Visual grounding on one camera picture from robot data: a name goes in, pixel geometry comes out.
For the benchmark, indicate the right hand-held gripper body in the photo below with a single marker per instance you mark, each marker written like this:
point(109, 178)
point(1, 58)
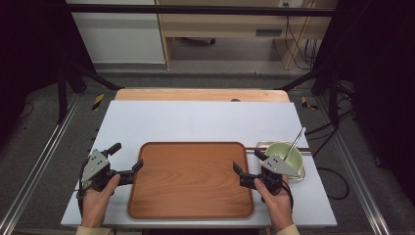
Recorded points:
point(277, 166)

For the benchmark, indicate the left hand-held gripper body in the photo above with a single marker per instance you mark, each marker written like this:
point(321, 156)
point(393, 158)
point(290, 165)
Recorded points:
point(95, 163)

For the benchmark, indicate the light green bowl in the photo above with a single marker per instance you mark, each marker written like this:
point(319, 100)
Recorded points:
point(277, 150)

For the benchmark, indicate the white square plate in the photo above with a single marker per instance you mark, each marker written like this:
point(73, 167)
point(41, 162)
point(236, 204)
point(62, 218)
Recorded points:
point(301, 174)

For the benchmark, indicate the metal spoon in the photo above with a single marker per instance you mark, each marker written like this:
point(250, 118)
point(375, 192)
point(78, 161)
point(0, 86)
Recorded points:
point(295, 142)

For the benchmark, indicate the brown wooden tray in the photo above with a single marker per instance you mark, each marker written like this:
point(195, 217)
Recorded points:
point(191, 182)

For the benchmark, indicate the person's right hand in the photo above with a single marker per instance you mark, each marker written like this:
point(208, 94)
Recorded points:
point(280, 209)

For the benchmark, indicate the person's left hand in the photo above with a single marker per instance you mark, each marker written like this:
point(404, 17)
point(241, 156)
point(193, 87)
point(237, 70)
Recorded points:
point(96, 207)

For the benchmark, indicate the yellow black floor tape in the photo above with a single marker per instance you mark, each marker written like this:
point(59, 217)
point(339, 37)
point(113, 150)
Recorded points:
point(98, 102)
point(306, 103)

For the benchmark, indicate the black metal stand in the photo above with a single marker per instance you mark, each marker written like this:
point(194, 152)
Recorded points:
point(62, 94)
point(332, 94)

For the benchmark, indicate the white cabinet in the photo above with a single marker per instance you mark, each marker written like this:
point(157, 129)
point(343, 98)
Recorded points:
point(120, 36)

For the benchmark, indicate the black curtain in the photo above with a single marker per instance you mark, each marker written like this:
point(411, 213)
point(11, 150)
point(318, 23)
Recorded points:
point(381, 81)
point(29, 49)

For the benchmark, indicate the light wooden desk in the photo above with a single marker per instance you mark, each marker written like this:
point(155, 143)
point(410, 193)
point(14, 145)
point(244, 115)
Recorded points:
point(221, 24)

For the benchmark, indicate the metal floor rail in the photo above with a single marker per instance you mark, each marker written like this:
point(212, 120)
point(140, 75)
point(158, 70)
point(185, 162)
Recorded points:
point(355, 176)
point(39, 163)

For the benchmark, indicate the black horizontal frame bar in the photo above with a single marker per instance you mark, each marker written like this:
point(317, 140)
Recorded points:
point(195, 10)

